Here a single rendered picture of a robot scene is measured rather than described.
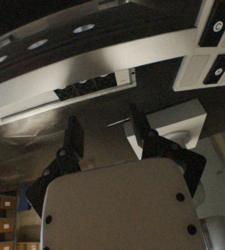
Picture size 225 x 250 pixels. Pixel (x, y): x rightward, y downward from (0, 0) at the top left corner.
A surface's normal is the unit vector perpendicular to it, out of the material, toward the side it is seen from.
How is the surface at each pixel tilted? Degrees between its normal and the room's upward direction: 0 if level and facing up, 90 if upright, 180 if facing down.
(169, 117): 90
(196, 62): 0
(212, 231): 115
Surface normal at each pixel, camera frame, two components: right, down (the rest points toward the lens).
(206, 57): 0.18, 0.83
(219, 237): -0.65, -0.58
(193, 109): -0.32, -0.46
